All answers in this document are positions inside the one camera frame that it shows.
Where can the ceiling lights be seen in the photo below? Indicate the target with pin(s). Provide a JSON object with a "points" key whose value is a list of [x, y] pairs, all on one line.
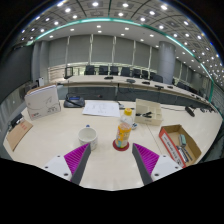
{"points": [[95, 4]]}

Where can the flat brown envelope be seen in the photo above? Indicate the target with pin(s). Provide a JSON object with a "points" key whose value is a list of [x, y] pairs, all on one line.
{"points": [[18, 133]]}

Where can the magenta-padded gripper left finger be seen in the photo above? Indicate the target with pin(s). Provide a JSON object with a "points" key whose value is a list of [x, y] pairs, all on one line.
{"points": [[77, 159]]}

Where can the open brown red-labelled cardboard box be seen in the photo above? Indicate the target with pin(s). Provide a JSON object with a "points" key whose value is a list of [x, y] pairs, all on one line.
{"points": [[173, 135]]}

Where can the small open beige box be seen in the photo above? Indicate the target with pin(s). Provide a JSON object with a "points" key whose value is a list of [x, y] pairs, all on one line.
{"points": [[148, 106]]}

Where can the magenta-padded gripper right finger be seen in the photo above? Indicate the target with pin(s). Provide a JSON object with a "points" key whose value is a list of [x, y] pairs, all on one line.
{"points": [[146, 160]]}

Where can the black desk telephone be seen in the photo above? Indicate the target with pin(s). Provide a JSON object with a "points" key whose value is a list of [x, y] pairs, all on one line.
{"points": [[74, 101]]}

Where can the white patterned cup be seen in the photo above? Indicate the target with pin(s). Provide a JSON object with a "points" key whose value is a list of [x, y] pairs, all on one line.
{"points": [[88, 136]]}

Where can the white paper sheet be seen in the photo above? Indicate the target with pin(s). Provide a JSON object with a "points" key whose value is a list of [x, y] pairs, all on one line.
{"points": [[101, 108]]}

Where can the long curved conference desk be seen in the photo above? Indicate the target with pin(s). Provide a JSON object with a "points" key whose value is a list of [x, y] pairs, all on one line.
{"points": [[100, 81]]}

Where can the large white printed box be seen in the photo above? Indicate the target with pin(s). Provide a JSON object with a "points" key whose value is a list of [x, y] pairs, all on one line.
{"points": [[41, 101]]}

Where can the flat round red coaster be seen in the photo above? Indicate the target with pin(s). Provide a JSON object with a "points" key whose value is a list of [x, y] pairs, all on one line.
{"points": [[116, 147]]}

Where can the row of black office chairs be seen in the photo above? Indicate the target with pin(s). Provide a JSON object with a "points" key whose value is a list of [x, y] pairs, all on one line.
{"points": [[103, 70]]}

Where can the white power strip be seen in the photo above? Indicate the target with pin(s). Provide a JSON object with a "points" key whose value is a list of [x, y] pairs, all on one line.
{"points": [[134, 126]]}

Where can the yellow-capped clear drink bottle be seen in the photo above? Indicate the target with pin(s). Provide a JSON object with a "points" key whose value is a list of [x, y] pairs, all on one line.
{"points": [[123, 133]]}

